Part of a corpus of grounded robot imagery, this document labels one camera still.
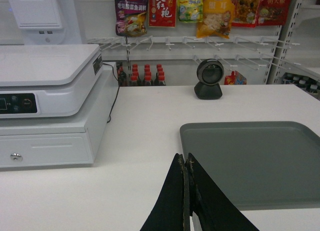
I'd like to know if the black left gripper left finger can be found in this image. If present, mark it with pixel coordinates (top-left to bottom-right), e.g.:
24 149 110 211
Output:
141 153 187 231

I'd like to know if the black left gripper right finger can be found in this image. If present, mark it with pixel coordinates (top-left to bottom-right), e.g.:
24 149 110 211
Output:
185 153 258 231

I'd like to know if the grey rectangular serving tray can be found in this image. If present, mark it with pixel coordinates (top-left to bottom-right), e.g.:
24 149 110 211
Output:
179 121 320 211

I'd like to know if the white checkout table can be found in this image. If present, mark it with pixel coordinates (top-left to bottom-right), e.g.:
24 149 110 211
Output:
0 84 320 231

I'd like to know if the white cash drawer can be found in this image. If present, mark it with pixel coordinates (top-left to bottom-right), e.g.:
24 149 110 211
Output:
0 62 119 170

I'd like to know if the small red packet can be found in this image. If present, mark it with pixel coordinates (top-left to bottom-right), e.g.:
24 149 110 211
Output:
224 71 247 85

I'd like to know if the black barcode scanner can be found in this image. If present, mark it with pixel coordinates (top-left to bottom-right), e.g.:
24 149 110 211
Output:
194 59 224 100

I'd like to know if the white side shelf unit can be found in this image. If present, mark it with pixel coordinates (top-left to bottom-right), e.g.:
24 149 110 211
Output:
266 0 320 102

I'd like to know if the white peg hook rack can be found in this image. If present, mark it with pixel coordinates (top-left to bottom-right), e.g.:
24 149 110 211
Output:
88 35 300 70

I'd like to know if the white electronic scale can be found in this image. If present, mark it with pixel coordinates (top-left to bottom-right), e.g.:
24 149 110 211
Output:
0 44 102 119

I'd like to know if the yellow orange snack bag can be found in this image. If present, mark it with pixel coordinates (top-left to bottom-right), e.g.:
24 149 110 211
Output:
196 0 237 39

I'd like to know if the red brown snack bag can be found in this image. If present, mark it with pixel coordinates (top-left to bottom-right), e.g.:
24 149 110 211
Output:
232 0 261 28

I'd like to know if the red chili snack bag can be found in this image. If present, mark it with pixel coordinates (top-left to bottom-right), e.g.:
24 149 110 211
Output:
256 0 291 26

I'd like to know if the green yellow snack bag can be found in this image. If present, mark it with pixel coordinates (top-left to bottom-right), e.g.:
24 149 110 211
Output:
177 0 203 23

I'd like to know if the purple snack bag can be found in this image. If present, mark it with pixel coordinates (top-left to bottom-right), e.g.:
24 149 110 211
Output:
114 0 149 38

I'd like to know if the white POS terminal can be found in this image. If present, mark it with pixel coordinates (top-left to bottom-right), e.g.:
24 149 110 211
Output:
8 0 87 45

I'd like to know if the black power cable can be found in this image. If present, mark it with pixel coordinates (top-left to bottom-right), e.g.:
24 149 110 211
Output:
102 62 120 124

